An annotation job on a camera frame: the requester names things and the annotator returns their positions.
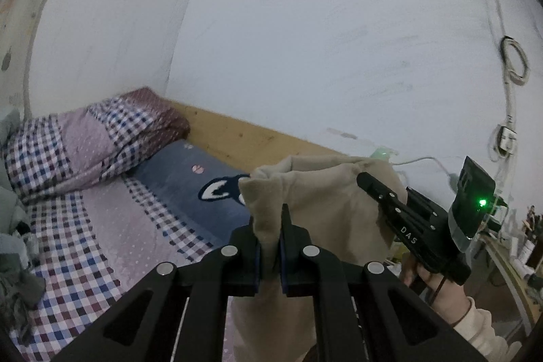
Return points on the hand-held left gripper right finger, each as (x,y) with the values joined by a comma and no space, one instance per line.
(286,273)

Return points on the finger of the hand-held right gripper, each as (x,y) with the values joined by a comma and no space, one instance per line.
(394,209)

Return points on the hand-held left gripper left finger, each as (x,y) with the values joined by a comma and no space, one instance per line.
(254,268)

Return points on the beige sweatshirt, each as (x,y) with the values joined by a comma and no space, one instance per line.
(331,209)

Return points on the person's right forearm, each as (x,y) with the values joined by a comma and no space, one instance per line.
(479,332)

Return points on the person's right hand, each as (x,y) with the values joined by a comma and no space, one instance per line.
(445,298)

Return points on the light green object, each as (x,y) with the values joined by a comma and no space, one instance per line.
(382,155)

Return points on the wooden desk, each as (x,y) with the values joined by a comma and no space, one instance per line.
(509,273)

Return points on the blue plush pillow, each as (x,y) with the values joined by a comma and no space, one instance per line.
(178,184)

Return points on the checked patchwork quilt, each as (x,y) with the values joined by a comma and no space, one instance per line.
(63,141)

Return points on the grey-green shirt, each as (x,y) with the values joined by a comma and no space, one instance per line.
(17,285)

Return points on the light blue puffer jacket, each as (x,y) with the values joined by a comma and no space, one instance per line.
(10,218)

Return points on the pineapple print curtain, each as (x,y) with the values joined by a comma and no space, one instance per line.
(25,5)

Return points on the white wall socket box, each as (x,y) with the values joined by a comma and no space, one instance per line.
(507,139)

